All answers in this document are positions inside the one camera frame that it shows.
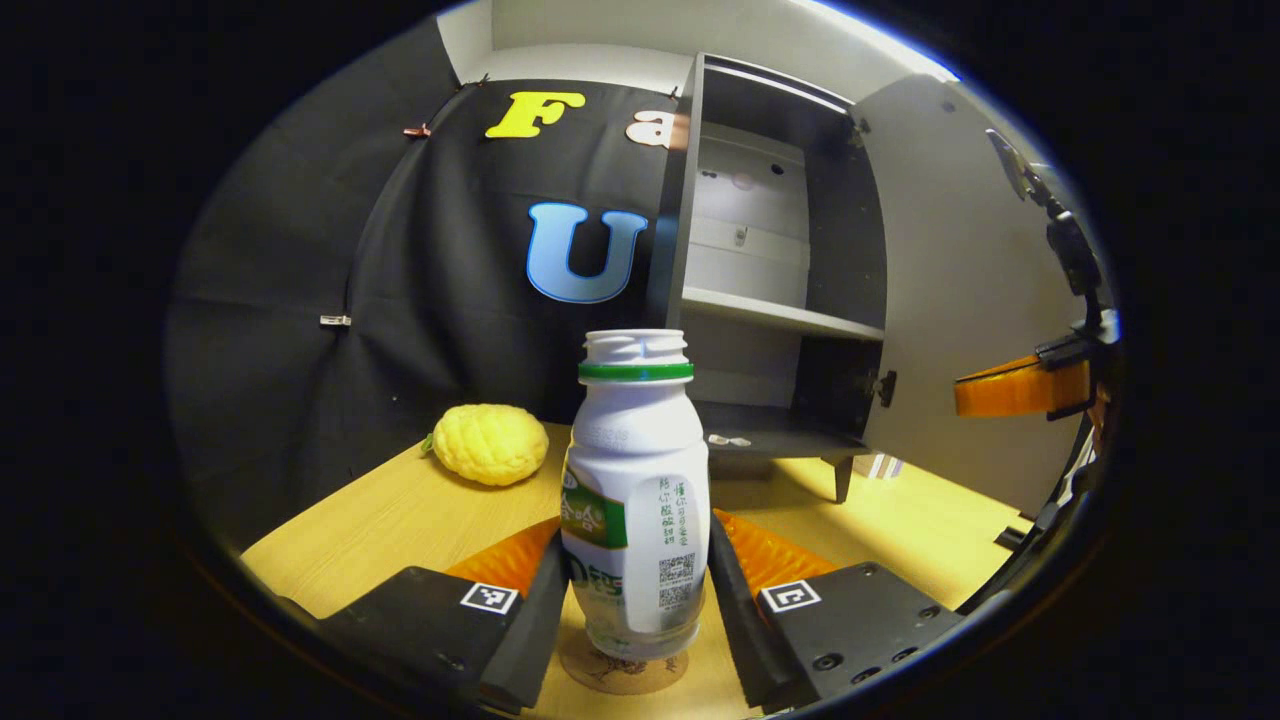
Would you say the grey cabinet door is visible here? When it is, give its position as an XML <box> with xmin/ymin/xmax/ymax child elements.
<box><xmin>850</xmin><ymin>75</ymin><xmax>1087</xmax><ymax>517</ymax></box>

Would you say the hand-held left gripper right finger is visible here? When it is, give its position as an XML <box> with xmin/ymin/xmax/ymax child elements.
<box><xmin>708</xmin><ymin>508</ymin><xmax>966</xmax><ymax>714</ymax></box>

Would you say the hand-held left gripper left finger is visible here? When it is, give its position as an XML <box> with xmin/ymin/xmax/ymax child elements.
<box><xmin>320</xmin><ymin>515</ymin><xmax>571</xmax><ymax>714</ymax></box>

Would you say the dark grey cabinet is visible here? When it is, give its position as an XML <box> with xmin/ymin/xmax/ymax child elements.
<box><xmin>645</xmin><ymin>52</ymin><xmax>893</xmax><ymax>505</ymax></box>

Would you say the round brown coaster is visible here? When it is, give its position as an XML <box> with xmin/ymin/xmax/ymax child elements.
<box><xmin>558</xmin><ymin>640</ymin><xmax>692</xmax><ymax>697</ymax></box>

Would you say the white plastic bottle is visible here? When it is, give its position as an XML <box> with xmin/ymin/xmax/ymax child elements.
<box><xmin>560</xmin><ymin>330</ymin><xmax>713</xmax><ymax>661</ymax></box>

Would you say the yellow plush toy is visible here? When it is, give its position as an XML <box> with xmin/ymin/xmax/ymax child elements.
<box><xmin>420</xmin><ymin>403</ymin><xmax>550</xmax><ymax>488</ymax></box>

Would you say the black backdrop cloth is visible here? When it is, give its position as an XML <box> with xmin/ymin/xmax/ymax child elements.
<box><xmin>165</xmin><ymin>25</ymin><xmax>693</xmax><ymax>553</ymax></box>

